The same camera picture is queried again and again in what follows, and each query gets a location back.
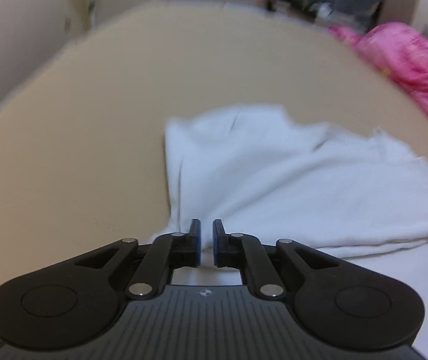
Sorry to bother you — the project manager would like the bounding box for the white small garment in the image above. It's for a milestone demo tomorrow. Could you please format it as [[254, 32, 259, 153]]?
[[165, 105, 428, 358]]

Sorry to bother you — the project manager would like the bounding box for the pink quilt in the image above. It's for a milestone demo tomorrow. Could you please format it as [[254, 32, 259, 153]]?
[[328, 22, 428, 117]]

